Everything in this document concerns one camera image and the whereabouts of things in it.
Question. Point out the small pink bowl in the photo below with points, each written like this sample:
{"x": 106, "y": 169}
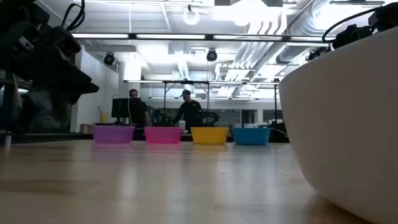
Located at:
{"x": 163, "y": 135}

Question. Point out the yellow container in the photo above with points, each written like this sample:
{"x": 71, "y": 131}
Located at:
{"x": 103, "y": 117}

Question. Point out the white cup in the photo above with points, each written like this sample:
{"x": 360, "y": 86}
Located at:
{"x": 182, "y": 124}

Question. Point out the person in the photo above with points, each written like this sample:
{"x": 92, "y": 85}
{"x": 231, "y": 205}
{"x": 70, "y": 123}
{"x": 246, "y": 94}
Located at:
{"x": 191, "y": 113}
{"x": 143, "y": 112}

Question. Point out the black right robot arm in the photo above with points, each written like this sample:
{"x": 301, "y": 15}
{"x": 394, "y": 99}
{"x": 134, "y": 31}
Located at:
{"x": 385, "y": 15}

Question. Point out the black background workstation frame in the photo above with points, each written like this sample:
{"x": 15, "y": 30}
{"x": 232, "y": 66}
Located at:
{"x": 186, "y": 82}

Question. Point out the black background robot arm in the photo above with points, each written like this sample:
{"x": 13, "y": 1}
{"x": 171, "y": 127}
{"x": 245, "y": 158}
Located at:
{"x": 211, "y": 118}

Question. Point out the small yellow bowl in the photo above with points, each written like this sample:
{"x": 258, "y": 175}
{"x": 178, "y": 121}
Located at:
{"x": 210, "y": 135}

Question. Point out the black computer monitor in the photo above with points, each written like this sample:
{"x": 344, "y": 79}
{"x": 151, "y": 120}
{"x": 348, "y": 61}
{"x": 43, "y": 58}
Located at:
{"x": 122, "y": 107}

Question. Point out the small purple bowl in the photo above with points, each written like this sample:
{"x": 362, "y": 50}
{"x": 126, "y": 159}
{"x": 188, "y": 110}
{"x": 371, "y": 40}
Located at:
{"x": 113, "y": 134}

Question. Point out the small blue bowl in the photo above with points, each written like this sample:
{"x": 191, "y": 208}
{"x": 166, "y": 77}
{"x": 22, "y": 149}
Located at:
{"x": 251, "y": 136}

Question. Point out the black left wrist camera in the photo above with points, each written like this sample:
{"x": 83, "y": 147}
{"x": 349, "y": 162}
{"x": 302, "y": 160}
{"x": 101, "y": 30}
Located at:
{"x": 66, "y": 43}

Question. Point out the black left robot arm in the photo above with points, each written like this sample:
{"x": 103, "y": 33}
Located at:
{"x": 15, "y": 14}

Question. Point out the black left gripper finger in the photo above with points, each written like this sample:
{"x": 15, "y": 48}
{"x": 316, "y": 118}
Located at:
{"x": 71, "y": 84}

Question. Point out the black overhead light bar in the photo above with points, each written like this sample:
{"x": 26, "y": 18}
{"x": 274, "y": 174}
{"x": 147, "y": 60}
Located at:
{"x": 210, "y": 37}

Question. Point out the black ceiling spotlight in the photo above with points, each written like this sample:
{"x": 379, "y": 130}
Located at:
{"x": 211, "y": 55}
{"x": 109, "y": 58}

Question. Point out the black aluminium table frame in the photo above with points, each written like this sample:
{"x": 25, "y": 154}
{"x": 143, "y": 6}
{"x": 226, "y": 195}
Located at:
{"x": 62, "y": 136}

